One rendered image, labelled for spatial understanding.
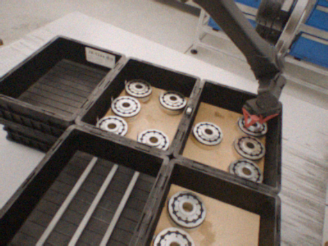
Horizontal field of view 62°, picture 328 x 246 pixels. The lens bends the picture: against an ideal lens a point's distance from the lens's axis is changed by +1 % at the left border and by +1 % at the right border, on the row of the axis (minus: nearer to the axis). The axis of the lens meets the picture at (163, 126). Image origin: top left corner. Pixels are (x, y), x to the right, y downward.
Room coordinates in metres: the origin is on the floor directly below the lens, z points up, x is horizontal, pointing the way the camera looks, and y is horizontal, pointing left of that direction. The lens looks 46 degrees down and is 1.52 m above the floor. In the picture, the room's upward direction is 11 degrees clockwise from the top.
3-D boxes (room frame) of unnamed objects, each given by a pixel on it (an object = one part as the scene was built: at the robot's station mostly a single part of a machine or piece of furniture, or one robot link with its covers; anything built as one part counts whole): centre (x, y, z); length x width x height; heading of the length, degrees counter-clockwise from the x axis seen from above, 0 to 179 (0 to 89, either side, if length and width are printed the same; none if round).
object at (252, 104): (0.72, -0.31, 0.98); 0.10 x 0.07 x 0.07; 123
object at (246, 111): (0.71, -0.30, 0.91); 0.07 x 0.07 x 0.09; 33
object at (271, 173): (0.62, -0.22, 0.87); 0.40 x 0.30 x 0.11; 170
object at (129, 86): (0.80, 0.12, 0.86); 0.10 x 0.10 x 0.01
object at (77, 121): (0.68, 0.08, 0.92); 0.40 x 0.30 x 0.02; 170
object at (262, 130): (0.72, -0.31, 0.86); 0.10 x 0.10 x 0.01
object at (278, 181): (0.62, -0.22, 0.92); 0.40 x 0.30 x 0.02; 170
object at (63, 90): (0.73, 0.37, 0.87); 0.40 x 0.30 x 0.11; 170
